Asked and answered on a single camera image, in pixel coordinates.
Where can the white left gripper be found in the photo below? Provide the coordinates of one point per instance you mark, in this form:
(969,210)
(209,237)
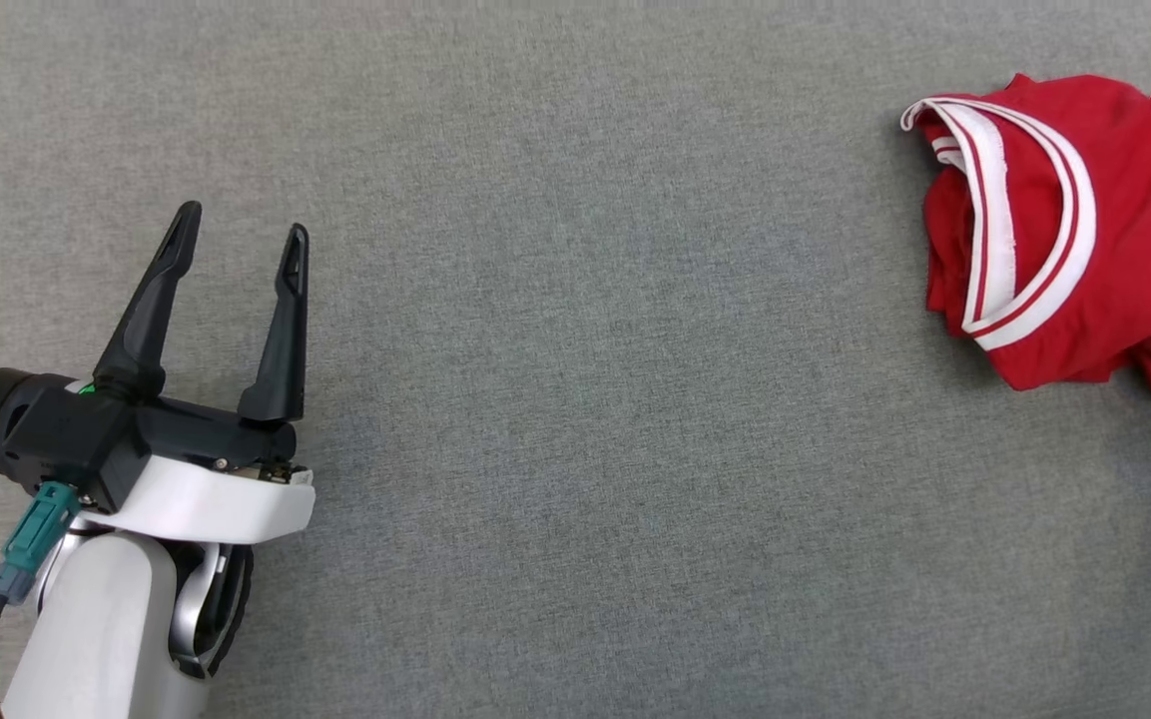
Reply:
(216,504)

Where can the red jersey with number print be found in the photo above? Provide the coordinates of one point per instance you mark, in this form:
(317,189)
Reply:
(1134,280)

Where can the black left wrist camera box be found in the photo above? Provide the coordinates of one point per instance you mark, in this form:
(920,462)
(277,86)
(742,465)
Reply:
(66,439)

